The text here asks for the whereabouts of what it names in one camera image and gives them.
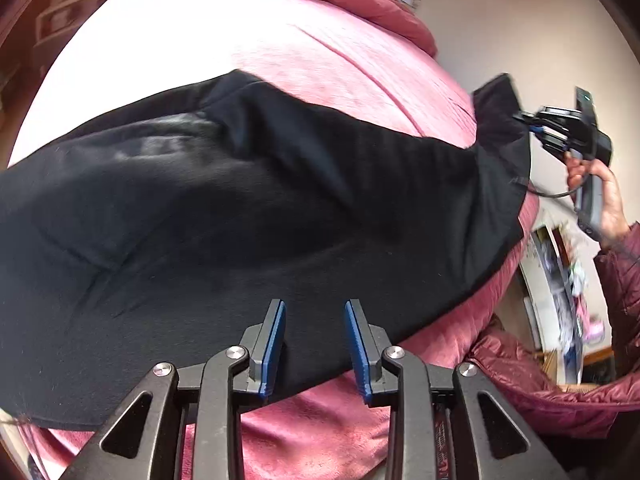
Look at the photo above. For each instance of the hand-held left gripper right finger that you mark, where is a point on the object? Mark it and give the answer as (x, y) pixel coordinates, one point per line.
(356, 355)

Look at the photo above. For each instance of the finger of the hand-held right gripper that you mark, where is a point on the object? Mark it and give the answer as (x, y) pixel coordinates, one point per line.
(542, 116)
(552, 141)

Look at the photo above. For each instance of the person's maroon puffer jacket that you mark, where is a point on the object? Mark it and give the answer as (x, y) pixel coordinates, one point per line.
(530, 385)

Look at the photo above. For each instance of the framed wall picture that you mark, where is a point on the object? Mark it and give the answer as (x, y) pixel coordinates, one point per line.
(62, 17)

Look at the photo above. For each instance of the person's right forearm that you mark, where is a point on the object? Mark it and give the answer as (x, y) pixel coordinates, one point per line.
(622, 290)

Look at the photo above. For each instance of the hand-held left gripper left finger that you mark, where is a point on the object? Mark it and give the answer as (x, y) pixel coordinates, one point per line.
(274, 355)

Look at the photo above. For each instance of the person's right hand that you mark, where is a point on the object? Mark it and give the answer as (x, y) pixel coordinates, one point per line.
(612, 200)

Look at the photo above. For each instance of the black pants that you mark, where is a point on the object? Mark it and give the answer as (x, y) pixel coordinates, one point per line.
(200, 210)

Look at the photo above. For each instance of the pink bed sheet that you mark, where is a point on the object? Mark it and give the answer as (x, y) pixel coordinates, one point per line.
(325, 60)

